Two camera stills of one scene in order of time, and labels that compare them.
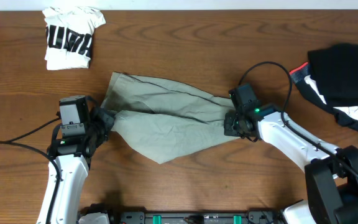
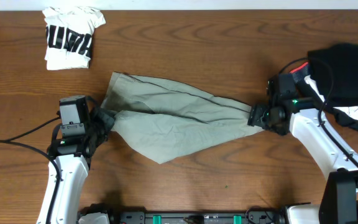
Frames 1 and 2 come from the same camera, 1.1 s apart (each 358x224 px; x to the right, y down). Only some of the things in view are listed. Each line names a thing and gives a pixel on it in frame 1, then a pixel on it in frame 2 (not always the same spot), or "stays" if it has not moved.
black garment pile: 344,77 stays
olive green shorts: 168,122 stays
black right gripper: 229,129 -> 255,116
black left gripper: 103,121 stays
